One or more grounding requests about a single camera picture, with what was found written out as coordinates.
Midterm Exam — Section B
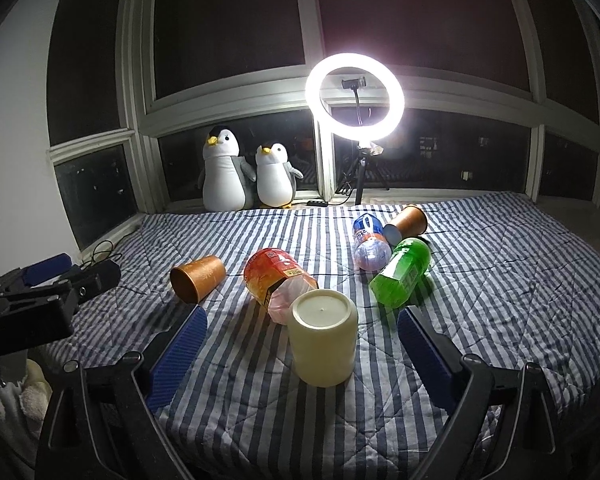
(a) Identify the blue label plastic bottle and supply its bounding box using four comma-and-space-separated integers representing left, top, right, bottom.
352, 213, 393, 273

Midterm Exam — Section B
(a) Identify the small penguin plush toy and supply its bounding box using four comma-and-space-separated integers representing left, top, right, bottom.
255, 142, 305, 209

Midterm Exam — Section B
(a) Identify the white fluffy cloth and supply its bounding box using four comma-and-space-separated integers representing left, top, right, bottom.
0, 357, 53, 480

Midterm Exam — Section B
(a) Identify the black phone holder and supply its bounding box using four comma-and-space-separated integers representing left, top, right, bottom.
340, 75, 369, 127

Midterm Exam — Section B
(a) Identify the white window frame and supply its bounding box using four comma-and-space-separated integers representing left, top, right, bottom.
45, 0, 600, 213

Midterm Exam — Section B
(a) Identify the red orange plastic bottle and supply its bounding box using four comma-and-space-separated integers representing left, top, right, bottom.
243, 248, 320, 324

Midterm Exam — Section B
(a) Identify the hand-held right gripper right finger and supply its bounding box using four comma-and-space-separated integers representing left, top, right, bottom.
397, 305, 576, 480

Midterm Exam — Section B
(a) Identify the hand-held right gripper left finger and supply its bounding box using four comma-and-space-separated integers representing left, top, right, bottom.
34, 304, 208, 480

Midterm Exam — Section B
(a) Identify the brown paper cup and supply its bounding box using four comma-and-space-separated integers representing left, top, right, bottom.
169, 255, 227, 305
383, 204, 428, 246

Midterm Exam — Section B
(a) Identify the white ring light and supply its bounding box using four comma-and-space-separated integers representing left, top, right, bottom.
305, 50, 406, 144

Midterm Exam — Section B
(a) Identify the black cable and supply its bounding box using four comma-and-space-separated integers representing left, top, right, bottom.
78, 239, 117, 267

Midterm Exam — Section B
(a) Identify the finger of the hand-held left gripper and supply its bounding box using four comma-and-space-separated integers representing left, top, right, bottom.
0, 253, 81, 303
55, 259, 122, 307

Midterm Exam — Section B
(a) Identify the cream plastic cup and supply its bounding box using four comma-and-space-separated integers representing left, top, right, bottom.
286, 289, 359, 388

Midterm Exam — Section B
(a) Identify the blue striped blanket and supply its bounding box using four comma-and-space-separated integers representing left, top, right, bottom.
55, 190, 600, 480

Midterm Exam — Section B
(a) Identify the black tripod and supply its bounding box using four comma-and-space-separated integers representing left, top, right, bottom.
335, 142, 392, 206

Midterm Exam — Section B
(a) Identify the large penguin plush toy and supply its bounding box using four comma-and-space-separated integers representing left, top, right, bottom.
197, 125, 257, 212

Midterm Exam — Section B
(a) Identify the green plastic bottle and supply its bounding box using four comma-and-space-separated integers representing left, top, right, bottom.
369, 237, 433, 308

